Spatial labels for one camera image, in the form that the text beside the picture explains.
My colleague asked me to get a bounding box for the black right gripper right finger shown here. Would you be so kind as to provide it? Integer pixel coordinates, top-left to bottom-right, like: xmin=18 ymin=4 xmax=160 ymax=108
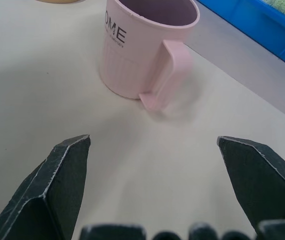
xmin=216 ymin=135 xmax=285 ymax=240

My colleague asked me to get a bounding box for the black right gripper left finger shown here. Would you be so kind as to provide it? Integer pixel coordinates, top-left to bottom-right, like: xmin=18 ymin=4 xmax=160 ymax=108
xmin=0 ymin=134 xmax=92 ymax=240

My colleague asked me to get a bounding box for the tan round object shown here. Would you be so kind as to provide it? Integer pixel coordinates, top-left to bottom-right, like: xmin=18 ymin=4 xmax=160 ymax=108
xmin=35 ymin=0 xmax=83 ymax=5

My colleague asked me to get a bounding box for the blue plastic bin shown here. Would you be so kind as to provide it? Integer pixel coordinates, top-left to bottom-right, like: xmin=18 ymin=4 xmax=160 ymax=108
xmin=196 ymin=0 xmax=285 ymax=71

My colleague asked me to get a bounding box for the pink plastic mug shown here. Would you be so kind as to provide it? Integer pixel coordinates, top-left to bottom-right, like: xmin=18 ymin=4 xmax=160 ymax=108
xmin=99 ymin=0 xmax=201 ymax=112

